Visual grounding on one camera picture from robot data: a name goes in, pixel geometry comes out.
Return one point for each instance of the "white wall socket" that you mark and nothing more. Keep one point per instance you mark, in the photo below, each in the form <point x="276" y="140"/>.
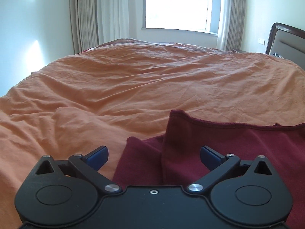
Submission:
<point x="261" y="41"/>

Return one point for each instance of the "orange duvet cover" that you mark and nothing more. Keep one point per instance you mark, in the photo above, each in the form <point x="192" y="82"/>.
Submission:
<point x="127" y="88"/>

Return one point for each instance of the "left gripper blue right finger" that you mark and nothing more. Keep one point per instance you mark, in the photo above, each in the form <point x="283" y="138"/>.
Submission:
<point x="221" y="168"/>

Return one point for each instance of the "right beige curtain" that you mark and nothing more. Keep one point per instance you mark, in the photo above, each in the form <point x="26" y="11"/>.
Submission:
<point x="232" y="18"/>

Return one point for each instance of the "beige curtain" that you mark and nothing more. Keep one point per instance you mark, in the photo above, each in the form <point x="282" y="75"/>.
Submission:
<point x="232" y="18"/>
<point x="94" y="22"/>

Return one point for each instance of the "bedroom window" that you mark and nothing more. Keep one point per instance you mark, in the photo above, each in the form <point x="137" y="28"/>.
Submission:
<point x="187" y="15"/>

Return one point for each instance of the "dark wood padded headboard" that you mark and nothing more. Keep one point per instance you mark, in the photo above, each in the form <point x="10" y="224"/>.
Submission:
<point x="288" y="42"/>

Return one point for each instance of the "left beige curtain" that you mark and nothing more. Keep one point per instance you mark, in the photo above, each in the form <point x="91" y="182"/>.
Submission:
<point x="94" y="22"/>

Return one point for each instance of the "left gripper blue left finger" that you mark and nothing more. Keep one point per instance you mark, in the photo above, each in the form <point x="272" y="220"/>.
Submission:
<point x="86" y="167"/>

